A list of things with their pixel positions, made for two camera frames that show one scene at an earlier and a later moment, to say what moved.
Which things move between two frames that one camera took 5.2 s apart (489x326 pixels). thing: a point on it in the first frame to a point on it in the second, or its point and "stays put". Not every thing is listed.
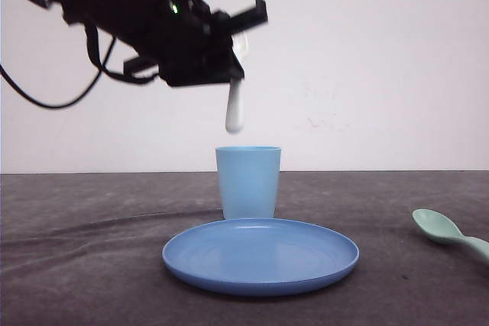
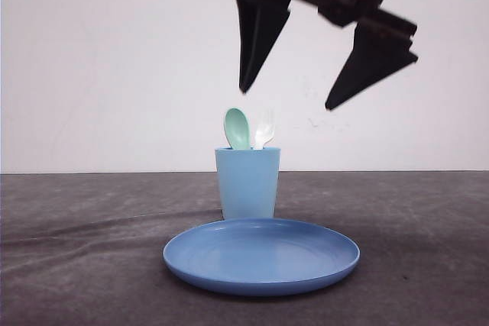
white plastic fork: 236,98 to 265,131
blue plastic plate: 259,256 stays put
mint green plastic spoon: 439,227 to 237,129
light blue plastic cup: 248,179 stays put
